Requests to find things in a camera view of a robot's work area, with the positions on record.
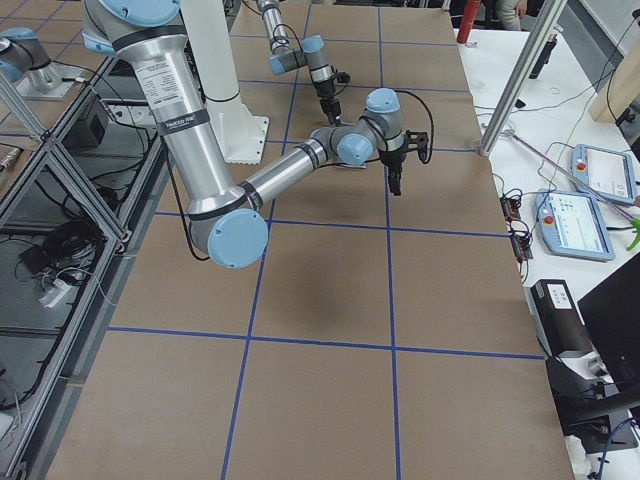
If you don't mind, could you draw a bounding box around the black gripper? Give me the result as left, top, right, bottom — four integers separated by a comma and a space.
313, 77, 341, 125
379, 149, 406, 196

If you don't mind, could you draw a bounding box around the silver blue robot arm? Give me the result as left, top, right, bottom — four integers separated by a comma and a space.
256, 0, 341, 126
83, 0, 408, 269

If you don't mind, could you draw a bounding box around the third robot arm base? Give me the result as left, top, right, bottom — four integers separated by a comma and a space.
1, 27, 89, 101

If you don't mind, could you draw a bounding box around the small circuit board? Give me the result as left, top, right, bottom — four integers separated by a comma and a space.
500, 192, 533, 264

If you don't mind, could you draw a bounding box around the brown paper table cover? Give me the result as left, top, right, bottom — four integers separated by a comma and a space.
48, 6, 572, 479

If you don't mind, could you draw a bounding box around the red fire extinguisher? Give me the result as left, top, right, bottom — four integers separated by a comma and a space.
456, 0, 481, 44

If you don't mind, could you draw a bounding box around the lower blue teach pendant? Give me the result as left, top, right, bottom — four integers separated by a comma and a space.
536, 189, 615, 262

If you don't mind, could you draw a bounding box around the blue teach pendant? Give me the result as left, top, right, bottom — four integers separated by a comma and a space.
536, 189, 615, 262
570, 144, 638, 205

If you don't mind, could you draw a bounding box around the black box with label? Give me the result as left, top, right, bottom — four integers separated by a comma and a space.
530, 279, 593, 358

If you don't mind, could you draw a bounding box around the upper blue teach pendant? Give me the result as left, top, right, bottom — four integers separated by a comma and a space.
570, 144, 638, 205

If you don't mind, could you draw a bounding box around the reacher grabber stick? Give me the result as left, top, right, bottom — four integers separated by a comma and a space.
500, 129, 640, 251

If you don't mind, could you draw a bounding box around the black monitor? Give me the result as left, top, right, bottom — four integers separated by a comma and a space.
578, 255, 639, 387

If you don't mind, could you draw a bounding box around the white power strip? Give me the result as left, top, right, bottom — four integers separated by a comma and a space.
39, 279, 71, 309

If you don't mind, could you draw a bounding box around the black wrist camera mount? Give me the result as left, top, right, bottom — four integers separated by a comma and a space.
403, 130, 430, 163

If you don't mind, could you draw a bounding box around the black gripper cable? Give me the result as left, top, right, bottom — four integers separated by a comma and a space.
394, 89, 435, 164

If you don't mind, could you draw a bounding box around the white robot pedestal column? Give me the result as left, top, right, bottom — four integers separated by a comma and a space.
181, 0, 269, 164

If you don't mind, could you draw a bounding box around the aluminium frame post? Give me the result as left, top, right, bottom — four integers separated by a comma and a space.
478, 0, 567, 157

